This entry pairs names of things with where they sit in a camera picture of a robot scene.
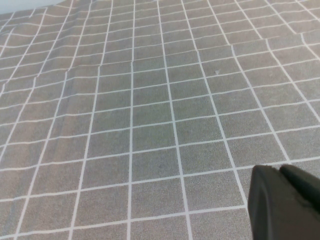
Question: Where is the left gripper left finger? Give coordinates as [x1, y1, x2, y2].
[246, 164, 320, 240]

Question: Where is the grey white-grid tablecloth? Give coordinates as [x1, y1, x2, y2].
[0, 0, 320, 240]

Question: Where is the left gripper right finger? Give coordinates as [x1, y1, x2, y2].
[279, 163, 320, 213]

